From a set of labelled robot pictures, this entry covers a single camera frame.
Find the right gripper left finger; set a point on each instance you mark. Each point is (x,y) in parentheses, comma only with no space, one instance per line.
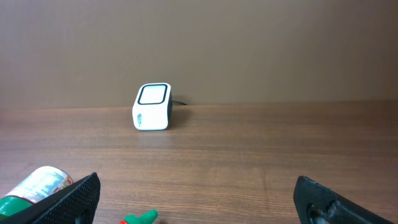
(75,204)

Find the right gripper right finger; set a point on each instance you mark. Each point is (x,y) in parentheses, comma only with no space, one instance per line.
(316,203)

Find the green lid white jar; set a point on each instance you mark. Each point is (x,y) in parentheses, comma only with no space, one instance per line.
(40,184)

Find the red chili sauce bottle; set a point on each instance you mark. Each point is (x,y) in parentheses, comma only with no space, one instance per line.
(147,218)

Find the white barcode scanner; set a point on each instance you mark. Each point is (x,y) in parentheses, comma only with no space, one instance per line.
(153,107)

